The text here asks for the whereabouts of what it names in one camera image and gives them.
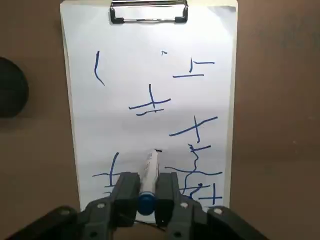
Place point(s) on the cream clipboard with metal clip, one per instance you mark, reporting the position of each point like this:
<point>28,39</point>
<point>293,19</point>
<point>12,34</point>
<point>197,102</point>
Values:
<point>65,75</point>

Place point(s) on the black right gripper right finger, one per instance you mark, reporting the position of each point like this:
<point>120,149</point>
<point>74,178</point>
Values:
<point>166,190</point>

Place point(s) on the white marker with blue cap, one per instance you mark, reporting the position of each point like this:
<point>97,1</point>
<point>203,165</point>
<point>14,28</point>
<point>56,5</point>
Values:
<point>149,172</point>

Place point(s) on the black mesh pen holder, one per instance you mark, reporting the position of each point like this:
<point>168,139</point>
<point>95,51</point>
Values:
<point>12,87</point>

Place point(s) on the white A4 paper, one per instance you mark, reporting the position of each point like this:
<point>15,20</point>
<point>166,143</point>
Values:
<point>125,62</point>

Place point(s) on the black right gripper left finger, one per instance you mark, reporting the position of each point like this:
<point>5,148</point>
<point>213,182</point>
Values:
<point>125,190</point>

